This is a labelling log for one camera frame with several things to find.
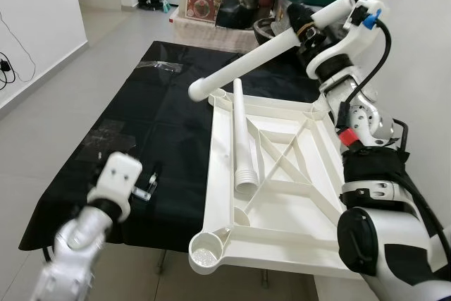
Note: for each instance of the white plastic table top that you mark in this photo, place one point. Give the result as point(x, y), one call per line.
point(282, 209)

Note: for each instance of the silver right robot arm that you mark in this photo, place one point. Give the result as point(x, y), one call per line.
point(366, 125)

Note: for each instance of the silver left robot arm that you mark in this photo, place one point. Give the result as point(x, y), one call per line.
point(74, 244)

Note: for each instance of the tan rubber band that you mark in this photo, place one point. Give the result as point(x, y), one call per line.
point(305, 28)

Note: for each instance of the black wok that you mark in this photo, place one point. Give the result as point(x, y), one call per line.
point(264, 29)

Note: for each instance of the black tablecloth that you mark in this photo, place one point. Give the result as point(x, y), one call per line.
point(169, 146)

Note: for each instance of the clear tape patch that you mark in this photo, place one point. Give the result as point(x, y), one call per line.
point(109, 142)

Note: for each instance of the clear tape strip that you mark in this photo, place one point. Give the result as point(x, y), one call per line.
point(161, 67)

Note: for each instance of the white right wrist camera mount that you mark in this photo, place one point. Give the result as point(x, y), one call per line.
point(352, 33)

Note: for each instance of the grey metal table frame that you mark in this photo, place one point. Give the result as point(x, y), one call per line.
point(163, 262)

